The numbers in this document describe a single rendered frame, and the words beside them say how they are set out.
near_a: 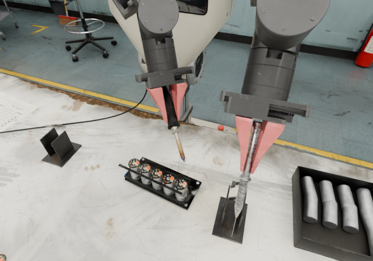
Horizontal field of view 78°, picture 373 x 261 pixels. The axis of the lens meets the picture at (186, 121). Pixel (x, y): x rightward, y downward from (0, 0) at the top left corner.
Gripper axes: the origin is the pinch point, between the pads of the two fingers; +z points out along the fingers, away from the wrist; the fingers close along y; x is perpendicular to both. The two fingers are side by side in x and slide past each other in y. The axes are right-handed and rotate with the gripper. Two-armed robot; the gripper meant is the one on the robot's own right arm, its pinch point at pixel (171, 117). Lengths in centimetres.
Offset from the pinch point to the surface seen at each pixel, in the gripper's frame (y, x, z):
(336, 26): 214, 158, -21
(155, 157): -3.7, 11.3, 11.7
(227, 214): 6.9, -5.6, 20.8
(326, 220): 23.5, -13.4, 22.8
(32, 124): -34.8, 31.5, 0.3
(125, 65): 0, 214, -17
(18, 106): -40, 40, -5
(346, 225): 26.4, -15.0, 23.8
